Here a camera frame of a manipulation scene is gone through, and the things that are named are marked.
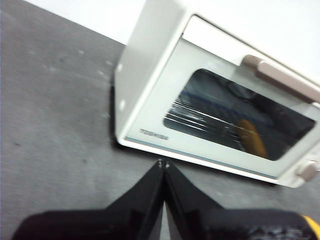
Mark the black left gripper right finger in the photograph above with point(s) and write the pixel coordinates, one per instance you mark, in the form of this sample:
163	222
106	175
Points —
212	225

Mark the cream oven knob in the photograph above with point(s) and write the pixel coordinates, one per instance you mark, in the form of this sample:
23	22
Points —
307	172

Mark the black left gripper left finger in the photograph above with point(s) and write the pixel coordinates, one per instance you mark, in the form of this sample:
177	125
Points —
120	222

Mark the cream toaster oven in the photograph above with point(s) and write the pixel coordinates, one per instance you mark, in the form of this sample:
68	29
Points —
140	62

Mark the glass oven door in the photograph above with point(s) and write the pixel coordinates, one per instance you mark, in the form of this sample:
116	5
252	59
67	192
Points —
180	105

